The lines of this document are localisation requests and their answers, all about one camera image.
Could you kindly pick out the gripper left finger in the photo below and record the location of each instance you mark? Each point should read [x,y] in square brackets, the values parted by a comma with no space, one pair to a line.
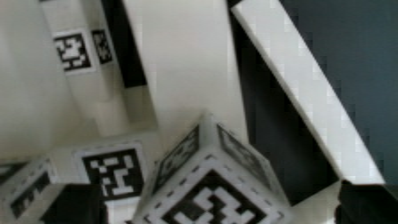
[61,204]

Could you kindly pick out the white U-shaped fence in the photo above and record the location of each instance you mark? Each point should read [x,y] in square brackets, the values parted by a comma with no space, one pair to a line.
[301,129]

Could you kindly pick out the white tagged block part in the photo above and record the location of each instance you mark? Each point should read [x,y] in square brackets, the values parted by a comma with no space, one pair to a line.
[212,186]

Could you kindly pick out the white chair back frame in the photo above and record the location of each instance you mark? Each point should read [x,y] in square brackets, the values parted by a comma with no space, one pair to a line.
[180,82]

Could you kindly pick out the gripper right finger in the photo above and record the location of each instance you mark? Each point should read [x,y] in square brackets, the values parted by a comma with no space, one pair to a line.
[369,204]

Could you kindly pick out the white chair leg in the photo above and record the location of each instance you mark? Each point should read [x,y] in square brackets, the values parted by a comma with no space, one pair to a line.
[28,175]

